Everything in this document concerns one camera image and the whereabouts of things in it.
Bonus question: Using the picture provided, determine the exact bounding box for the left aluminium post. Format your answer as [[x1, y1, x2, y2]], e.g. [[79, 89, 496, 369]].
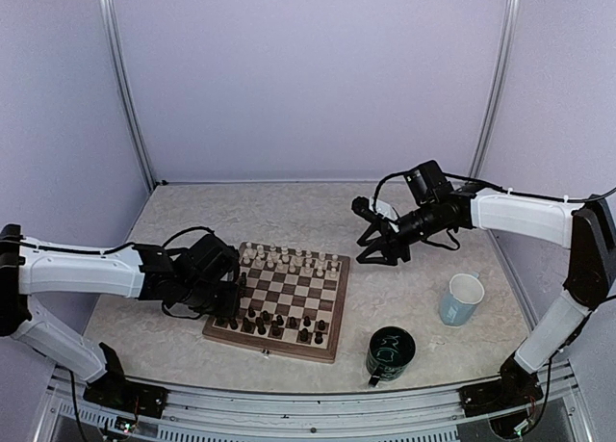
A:
[[98, 0, 157, 194]]

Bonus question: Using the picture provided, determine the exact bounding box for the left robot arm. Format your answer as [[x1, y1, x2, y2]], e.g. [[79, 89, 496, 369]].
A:
[[1, 224, 241, 408]]

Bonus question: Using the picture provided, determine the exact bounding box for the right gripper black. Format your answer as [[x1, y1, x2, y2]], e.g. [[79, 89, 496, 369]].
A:
[[357, 200, 449, 265]]

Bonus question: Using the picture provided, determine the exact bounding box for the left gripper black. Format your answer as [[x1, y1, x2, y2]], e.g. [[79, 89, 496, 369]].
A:
[[179, 280, 241, 319]]

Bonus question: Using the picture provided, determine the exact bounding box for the wooden chessboard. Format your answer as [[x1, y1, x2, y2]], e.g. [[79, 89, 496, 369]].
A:
[[203, 242, 350, 364]]

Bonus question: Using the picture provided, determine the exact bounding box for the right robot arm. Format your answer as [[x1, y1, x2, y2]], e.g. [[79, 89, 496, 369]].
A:
[[351, 184, 615, 407]]

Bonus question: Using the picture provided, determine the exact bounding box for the dark green mug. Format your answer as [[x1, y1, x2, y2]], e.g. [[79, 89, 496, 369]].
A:
[[365, 326, 416, 387]]

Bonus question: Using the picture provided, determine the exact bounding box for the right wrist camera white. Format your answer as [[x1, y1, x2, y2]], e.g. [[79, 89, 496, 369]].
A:
[[351, 196, 399, 232]]

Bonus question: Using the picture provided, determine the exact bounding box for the dark pawn standing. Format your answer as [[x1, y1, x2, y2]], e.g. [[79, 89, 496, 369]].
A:
[[255, 311, 270, 335]]

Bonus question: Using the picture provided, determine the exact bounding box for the aluminium post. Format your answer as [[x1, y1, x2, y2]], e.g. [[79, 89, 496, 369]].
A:
[[98, 0, 157, 194], [468, 0, 521, 178]]

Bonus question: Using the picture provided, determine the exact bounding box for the right aluminium post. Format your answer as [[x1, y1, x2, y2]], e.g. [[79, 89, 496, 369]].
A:
[[468, 0, 521, 178]]

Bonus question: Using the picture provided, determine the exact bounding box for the light blue mug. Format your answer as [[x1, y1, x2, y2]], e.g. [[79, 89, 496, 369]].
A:
[[439, 273, 485, 327]]

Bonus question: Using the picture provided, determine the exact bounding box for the dark back row piece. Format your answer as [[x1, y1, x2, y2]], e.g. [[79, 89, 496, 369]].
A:
[[242, 317, 254, 334]]

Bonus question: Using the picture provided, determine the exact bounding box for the aluminium front rail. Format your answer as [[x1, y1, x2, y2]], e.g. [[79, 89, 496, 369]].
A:
[[29, 362, 595, 441]]

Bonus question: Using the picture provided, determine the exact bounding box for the dark king piece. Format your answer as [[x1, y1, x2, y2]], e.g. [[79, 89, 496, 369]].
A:
[[238, 273, 251, 299]]

